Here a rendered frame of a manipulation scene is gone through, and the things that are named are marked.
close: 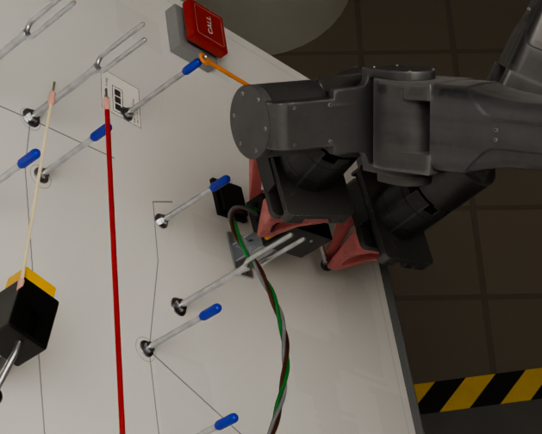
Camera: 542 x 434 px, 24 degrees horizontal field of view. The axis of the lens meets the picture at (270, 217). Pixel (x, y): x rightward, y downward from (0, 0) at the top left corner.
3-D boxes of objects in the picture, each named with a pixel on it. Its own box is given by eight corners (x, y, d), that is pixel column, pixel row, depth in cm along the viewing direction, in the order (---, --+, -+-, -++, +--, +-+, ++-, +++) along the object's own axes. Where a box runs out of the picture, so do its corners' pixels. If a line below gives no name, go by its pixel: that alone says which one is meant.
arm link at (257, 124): (443, 183, 95) (445, 68, 93) (317, 201, 89) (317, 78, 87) (349, 163, 105) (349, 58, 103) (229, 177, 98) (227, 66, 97)
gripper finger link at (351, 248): (312, 284, 123) (375, 238, 117) (295, 221, 126) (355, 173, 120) (362, 291, 127) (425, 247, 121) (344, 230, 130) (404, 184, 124)
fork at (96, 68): (21, 105, 106) (135, 16, 99) (38, 113, 107) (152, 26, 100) (22, 123, 105) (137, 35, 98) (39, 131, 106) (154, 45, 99)
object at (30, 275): (3, 292, 87) (21, 280, 86) (7, 277, 89) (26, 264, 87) (34, 314, 89) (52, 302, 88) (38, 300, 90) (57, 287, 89)
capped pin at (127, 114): (133, 120, 117) (215, 62, 112) (124, 121, 116) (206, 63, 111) (127, 107, 118) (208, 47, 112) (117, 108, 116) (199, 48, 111)
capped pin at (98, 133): (36, 164, 104) (106, 113, 99) (50, 176, 104) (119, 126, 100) (31, 175, 103) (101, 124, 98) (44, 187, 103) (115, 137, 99)
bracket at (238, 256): (252, 279, 120) (290, 257, 118) (235, 275, 118) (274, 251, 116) (242, 237, 122) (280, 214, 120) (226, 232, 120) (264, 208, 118)
